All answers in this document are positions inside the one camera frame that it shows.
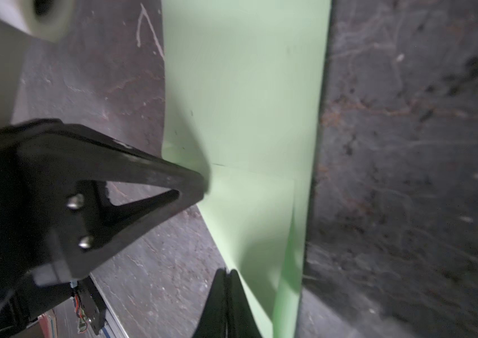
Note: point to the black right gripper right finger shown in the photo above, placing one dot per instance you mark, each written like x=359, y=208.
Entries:
x=240, y=321

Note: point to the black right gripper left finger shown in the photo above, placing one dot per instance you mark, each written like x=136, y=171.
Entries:
x=212, y=323

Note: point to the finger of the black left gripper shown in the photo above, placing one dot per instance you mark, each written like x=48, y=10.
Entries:
x=71, y=198

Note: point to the light green paper sheet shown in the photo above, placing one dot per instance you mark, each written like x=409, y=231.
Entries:
x=243, y=89

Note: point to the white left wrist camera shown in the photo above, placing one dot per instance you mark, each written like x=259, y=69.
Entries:
x=20, y=22

